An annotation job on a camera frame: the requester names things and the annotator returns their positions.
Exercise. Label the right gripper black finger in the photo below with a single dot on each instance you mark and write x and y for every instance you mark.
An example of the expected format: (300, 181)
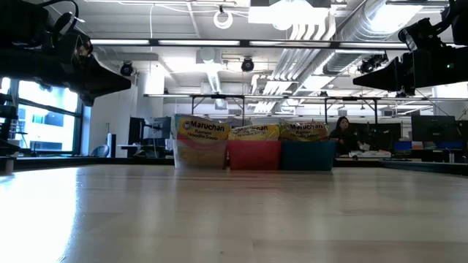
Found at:
(387, 71)
(391, 85)

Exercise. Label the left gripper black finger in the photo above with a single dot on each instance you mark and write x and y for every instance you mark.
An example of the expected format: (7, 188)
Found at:
(95, 96)
(106, 82)

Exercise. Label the lime chili shrimp ramen packet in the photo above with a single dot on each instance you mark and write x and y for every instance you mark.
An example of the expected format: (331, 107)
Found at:
(303, 132)

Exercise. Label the blue less-sodium chicken ramen packet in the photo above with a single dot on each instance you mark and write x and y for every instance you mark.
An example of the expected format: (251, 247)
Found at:
(201, 129)

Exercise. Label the black track spotlight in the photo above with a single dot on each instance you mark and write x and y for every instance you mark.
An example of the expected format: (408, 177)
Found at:
(406, 94)
(371, 65)
(126, 68)

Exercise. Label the wide black screen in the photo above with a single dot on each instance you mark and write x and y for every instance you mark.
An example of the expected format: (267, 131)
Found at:
(384, 131)

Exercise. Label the black computer monitor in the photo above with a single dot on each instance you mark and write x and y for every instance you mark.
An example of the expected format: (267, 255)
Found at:
(136, 129)
(433, 128)

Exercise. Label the blue office chair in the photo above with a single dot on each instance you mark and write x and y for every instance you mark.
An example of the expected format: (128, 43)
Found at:
(100, 150)

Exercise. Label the person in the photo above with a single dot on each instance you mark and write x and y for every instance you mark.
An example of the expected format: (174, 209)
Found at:
(343, 137)

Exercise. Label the long ceiling light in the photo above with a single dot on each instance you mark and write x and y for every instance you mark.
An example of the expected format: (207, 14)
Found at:
(292, 44)
(164, 42)

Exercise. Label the blue plastic bin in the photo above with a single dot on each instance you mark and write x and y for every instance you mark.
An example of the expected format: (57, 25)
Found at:
(307, 156)

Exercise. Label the clear white plastic bin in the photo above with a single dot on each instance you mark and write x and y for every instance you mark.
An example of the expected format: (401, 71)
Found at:
(199, 157)

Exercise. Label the pink plastic bin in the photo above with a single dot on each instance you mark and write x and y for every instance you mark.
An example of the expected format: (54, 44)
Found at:
(254, 155)

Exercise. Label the black metal gantry frame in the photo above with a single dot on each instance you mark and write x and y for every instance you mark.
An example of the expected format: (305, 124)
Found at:
(375, 113)
(219, 96)

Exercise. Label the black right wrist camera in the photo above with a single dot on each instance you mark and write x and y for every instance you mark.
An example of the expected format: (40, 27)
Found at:
(420, 34)

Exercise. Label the black aluminium table frame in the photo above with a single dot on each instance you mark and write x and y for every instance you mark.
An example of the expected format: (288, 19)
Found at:
(431, 167)

